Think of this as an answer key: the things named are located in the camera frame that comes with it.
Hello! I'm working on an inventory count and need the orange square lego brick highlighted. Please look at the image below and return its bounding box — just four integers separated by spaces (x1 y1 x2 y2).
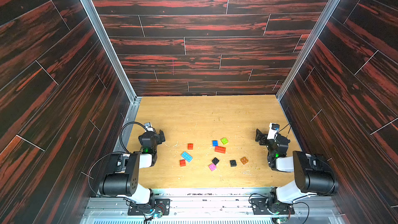
240 157 249 164

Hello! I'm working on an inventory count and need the pink square lego brick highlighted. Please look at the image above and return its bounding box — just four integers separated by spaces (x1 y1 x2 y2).
208 163 217 171

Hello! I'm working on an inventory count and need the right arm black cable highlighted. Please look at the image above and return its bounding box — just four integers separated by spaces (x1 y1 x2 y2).
248 123 340 224

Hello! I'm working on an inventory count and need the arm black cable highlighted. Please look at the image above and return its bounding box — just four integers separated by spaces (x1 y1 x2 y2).
87 121 149 197
248 123 340 224

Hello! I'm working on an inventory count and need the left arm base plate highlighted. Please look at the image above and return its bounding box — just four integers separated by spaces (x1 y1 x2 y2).
127 198 171 218

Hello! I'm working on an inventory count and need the right aluminium corner post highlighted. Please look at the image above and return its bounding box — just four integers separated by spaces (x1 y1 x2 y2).
276 0 341 102

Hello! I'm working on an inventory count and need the aluminium front rail frame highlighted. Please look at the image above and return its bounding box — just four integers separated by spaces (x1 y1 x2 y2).
81 188 347 224

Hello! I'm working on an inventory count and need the aluminium corner post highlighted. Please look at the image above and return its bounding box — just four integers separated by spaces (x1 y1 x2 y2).
276 0 341 102
67 0 138 102

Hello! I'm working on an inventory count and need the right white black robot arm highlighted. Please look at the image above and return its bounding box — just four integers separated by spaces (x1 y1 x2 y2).
250 123 339 215

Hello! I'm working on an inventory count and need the light blue long lego brick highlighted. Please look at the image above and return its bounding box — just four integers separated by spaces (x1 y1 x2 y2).
181 151 193 162

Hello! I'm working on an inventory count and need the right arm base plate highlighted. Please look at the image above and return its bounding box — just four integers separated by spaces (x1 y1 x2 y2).
249 198 295 215

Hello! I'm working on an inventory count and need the left aluminium corner post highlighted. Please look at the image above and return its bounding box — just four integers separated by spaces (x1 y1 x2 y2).
67 0 138 102

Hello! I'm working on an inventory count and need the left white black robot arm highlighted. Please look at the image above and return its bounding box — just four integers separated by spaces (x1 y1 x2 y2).
99 130 165 205

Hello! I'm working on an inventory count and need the black square lego brick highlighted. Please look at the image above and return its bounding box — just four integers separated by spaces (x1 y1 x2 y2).
230 160 237 167
212 157 219 166

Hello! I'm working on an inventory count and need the long red lego brick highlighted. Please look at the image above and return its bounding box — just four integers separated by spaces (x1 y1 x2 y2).
215 146 226 153

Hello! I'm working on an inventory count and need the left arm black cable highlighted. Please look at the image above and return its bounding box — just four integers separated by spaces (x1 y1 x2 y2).
87 121 149 197

